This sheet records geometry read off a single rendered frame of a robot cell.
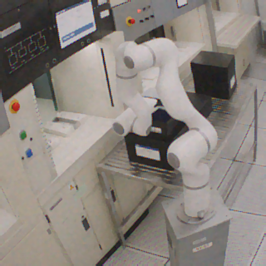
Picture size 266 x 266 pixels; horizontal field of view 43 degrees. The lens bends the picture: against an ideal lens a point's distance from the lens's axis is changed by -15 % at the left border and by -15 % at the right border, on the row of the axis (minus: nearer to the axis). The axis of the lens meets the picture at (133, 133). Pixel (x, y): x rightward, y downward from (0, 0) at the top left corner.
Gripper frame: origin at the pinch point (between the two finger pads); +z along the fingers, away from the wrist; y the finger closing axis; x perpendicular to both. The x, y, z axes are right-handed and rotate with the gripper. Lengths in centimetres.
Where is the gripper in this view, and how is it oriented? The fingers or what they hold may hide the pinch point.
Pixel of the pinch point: (155, 96)
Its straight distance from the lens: 194.3
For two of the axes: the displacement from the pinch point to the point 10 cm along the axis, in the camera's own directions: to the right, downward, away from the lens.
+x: -1.6, -8.5, -5.1
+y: 8.2, 1.7, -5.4
